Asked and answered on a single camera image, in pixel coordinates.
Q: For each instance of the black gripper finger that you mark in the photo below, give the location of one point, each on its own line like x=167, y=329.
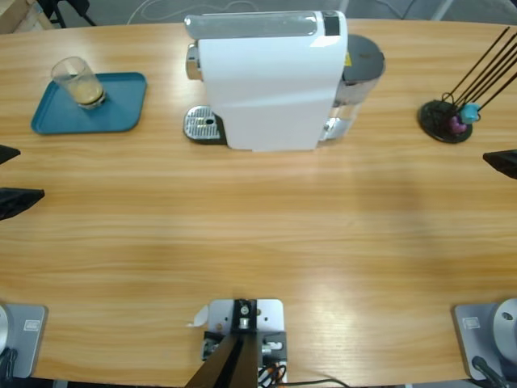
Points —
x=505, y=163
x=6, y=154
x=16, y=202

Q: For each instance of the clear glass cup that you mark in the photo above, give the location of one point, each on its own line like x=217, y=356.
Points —
x=82, y=87

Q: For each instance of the grey coffee machine lever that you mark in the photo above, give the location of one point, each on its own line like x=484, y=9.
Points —
x=250, y=26

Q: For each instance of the purple coffee capsule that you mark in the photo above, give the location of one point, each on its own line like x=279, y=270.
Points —
x=457, y=125

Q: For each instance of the light blue coffee capsule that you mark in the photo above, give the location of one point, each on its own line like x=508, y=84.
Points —
x=469, y=113

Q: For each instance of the white capsule coffee machine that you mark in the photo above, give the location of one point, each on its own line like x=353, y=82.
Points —
x=266, y=101

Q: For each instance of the black capsule holder with rods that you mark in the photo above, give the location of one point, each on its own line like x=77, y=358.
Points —
x=434, y=117

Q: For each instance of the teal plastic tray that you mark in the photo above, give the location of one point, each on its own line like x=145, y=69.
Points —
x=117, y=109

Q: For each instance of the light wooden crate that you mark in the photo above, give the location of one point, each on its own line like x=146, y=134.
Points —
x=12, y=16

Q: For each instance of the clear water tank grey lid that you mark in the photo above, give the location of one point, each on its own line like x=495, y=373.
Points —
x=363, y=56

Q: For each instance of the silver drip tray grid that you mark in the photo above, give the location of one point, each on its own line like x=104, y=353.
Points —
x=200, y=121

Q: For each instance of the white paper tab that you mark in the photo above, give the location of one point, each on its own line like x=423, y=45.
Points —
x=200, y=317

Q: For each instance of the grey base plate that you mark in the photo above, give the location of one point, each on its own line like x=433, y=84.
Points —
x=468, y=335
x=28, y=343

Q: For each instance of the black chair frame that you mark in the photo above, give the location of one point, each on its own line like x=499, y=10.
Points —
x=76, y=6

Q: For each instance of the dark camera post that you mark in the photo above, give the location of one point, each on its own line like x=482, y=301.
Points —
x=234, y=363

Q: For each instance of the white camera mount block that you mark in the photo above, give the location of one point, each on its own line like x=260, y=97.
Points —
x=270, y=319

